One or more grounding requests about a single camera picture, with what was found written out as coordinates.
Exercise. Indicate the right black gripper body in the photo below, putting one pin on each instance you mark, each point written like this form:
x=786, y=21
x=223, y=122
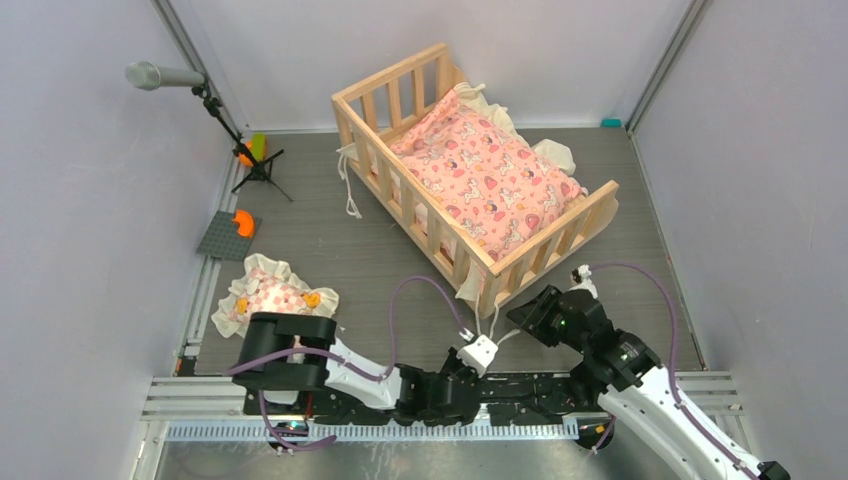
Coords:
x=546, y=323

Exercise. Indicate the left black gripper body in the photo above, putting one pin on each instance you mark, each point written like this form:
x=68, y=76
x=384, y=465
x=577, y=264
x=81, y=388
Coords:
x=453, y=369

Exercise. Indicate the pink printed cushion with ties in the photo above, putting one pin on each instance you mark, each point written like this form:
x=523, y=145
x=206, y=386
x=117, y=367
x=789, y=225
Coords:
x=490, y=212

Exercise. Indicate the wooden slatted pet bed frame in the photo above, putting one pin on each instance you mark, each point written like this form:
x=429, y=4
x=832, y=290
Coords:
x=390, y=99

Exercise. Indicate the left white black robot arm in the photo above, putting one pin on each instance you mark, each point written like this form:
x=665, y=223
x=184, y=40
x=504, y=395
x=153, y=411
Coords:
x=296, y=363

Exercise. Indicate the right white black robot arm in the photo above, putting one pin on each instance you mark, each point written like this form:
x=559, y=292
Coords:
x=622, y=376

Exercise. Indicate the teal small block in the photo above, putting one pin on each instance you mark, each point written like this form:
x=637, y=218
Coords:
x=611, y=123

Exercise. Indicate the small checkered ruffled pillow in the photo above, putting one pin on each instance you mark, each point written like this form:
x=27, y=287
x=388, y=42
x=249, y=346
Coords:
x=269, y=286

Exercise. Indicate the orange curved toy piece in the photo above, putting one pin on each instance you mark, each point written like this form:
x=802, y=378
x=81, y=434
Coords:
x=245, y=223

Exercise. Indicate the grey building plate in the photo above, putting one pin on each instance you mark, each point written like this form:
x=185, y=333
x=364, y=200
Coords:
x=221, y=241

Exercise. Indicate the orange green toy ball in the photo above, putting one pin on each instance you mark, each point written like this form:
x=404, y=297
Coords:
x=257, y=145

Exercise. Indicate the silver microphone on tripod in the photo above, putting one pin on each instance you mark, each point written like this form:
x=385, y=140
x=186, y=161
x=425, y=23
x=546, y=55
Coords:
x=146, y=76

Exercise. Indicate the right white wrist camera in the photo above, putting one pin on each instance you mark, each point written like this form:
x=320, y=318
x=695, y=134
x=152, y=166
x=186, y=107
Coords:
x=582, y=281

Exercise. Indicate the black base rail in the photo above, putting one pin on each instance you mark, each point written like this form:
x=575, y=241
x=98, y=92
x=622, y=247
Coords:
x=507, y=399

